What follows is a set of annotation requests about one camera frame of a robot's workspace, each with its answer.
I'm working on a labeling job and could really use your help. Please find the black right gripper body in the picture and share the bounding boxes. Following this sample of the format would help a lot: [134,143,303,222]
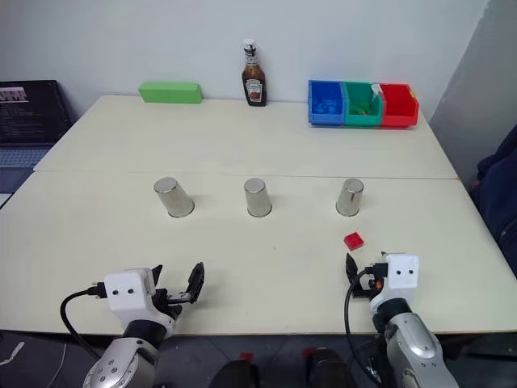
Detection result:
[351,261,390,301]

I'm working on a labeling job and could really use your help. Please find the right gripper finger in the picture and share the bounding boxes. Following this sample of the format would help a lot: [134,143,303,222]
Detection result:
[344,252,360,290]

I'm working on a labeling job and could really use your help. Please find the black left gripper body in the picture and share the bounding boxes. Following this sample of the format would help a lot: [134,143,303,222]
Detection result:
[152,287,192,321]

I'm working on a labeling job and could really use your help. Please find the small red block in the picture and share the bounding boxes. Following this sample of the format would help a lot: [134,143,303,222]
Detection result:
[343,231,366,250]

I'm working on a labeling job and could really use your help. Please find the steel cup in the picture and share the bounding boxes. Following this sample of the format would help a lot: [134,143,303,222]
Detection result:
[153,176,196,218]
[243,177,273,217]
[335,178,365,217]

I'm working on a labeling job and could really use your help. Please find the dark rounded shape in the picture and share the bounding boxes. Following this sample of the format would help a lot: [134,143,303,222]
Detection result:
[307,347,351,388]
[211,359,261,388]

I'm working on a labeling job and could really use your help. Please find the person in dark blue clothes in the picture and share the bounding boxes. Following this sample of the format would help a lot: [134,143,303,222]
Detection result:
[469,121,517,280]

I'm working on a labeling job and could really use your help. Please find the blue pieces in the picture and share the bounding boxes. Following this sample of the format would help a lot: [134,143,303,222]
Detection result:
[314,99,343,114]

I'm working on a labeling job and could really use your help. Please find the green storage bin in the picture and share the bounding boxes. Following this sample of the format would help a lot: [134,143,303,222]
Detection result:
[341,82,385,128]

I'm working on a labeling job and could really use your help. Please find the blue storage bin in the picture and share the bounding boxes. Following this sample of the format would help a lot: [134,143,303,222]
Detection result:
[308,79,347,128]

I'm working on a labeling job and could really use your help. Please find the red storage bin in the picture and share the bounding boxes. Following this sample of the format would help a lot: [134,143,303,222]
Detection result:
[379,82,420,130]

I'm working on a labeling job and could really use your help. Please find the green rectangular box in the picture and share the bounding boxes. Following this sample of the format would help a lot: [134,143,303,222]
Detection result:
[137,81,203,106]

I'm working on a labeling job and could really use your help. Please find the open laptop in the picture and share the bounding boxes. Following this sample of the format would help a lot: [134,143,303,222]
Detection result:
[0,79,74,169]

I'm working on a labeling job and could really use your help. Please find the brown sauce bottle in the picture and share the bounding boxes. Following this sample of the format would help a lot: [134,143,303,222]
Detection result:
[241,38,268,108]

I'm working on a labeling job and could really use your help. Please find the grey leaning board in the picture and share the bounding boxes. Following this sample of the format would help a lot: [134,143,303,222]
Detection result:
[428,0,517,191]

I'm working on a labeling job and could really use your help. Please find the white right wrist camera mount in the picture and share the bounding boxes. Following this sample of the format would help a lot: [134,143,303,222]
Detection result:
[368,252,421,313]

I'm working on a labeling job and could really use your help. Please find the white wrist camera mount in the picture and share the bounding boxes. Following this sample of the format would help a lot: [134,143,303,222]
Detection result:
[103,268,177,325]
[368,252,421,313]

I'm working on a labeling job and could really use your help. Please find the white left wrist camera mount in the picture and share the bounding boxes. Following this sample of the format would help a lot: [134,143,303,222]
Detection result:
[103,268,177,325]

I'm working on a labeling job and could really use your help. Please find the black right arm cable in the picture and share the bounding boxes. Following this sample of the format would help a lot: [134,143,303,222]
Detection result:
[343,268,383,385]

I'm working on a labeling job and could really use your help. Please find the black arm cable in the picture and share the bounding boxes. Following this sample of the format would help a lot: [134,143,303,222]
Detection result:
[343,268,383,385]
[60,287,107,361]

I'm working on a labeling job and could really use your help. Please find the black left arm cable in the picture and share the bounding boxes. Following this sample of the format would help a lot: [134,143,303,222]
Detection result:
[60,287,107,361]

